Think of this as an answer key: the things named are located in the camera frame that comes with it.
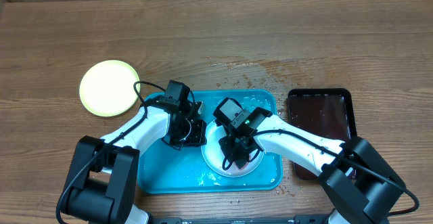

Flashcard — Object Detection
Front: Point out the light blue plate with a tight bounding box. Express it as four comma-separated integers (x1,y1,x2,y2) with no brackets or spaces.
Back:
201,120,264,177

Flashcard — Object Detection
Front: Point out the yellow plate with red stain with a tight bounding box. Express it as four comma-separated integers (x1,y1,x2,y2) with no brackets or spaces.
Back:
78,60,139,117

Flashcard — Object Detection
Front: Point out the orange and black sponge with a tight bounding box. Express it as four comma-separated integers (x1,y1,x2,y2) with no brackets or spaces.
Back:
235,156,250,170

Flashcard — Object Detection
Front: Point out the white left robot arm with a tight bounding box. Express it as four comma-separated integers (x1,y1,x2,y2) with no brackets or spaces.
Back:
55,96,206,223

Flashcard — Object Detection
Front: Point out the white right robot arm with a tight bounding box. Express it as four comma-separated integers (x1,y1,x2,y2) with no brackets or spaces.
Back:
213,108,420,223

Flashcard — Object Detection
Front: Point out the teal plastic tray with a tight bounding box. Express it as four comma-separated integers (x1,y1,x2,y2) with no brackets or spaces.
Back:
137,89,283,194

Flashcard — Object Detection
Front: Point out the black water tray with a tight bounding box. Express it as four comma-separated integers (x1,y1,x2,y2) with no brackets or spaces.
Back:
287,87,358,181

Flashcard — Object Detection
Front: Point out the black rail at table edge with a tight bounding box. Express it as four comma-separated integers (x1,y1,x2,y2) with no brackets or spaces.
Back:
150,214,329,224

